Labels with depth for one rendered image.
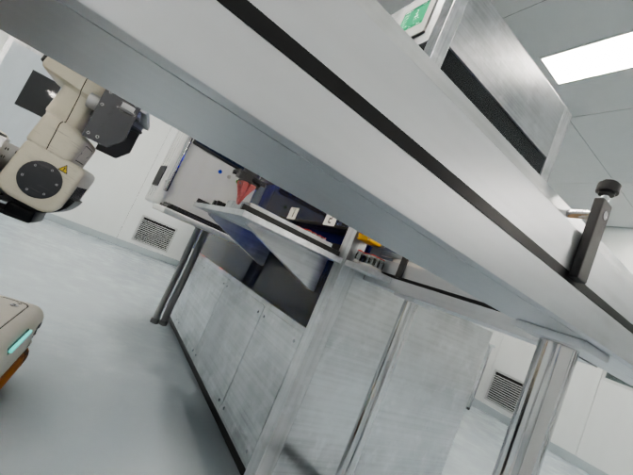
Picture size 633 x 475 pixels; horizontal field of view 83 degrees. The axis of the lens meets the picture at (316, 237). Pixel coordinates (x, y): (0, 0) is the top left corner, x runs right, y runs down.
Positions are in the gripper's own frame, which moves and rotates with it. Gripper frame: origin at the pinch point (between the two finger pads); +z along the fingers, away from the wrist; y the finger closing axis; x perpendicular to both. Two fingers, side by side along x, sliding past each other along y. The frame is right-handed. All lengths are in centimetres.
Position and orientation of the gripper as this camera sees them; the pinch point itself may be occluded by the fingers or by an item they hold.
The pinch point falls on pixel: (238, 202)
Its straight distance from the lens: 118.6
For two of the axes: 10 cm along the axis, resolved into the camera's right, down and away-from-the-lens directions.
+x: -5.0, -1.2, 8.6
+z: -3.9, 9.1, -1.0
